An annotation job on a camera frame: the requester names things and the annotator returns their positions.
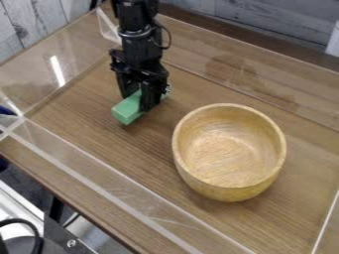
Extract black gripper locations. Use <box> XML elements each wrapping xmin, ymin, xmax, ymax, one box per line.
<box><xmin>110</xmin><ymin>28</ymin><xmax>170</xmax><ymax>112</ymax></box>

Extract green rectangular block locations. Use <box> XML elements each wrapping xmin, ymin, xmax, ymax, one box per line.
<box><xmin>110</xmin><ymin>88</ymin><xmax>171</xmax><ymax>126</ymax></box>

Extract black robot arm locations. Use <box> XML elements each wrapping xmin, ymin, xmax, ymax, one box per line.
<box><xmin>109</xmin><ymin>0</ymin><xmax>171</xmax><ymax>112</ymax></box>

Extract brown wooden bowl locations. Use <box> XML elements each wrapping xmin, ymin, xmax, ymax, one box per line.
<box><xmin>171</xmin><ymin>103</ymin><xmax>287</xmax><ymax>202</ymax></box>

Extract clear acrylic tray walls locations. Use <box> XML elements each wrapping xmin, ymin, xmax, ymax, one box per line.
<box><xmin>0</xmin><ymin>7</ymin><xmax>339</xmax><ymax>254</ymax></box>

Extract blue object at left edge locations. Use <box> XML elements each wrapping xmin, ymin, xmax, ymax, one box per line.
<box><xmin>0</xmin><ymin>105</ymin><xmax>18</xmax><ymax>115</ymax></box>

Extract black table leg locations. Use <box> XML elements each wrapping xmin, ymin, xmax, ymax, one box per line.
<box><xmin>50</xmin><ymin>197</ymin><xmax>66</xmax><ymax>222</ymax></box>

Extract grey metal bracket with screw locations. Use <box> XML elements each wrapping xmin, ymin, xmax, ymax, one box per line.
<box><xmin>42</xmin><ymin>214</ymin><xmax>98</xmax><ymax>254</ymax></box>

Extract black cable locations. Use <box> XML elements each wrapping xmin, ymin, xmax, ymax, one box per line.
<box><xmin>0</xmin><ymin>217</ymin><xmax>46</xmax><ymax>254</ymax></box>

